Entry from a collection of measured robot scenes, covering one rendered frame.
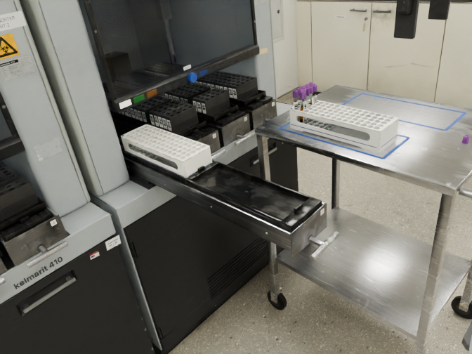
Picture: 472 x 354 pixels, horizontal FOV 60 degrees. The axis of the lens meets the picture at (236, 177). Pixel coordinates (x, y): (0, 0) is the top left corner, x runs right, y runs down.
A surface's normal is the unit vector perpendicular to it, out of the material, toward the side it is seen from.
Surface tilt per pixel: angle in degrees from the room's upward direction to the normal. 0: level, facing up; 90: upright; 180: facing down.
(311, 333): 0
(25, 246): 90
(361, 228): 0
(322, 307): 0
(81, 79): 90
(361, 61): 90
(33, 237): 90
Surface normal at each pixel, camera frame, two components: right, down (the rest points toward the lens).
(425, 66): -0.68, 0.44
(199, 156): 0.72, 0.29
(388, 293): -0.11, -0.85
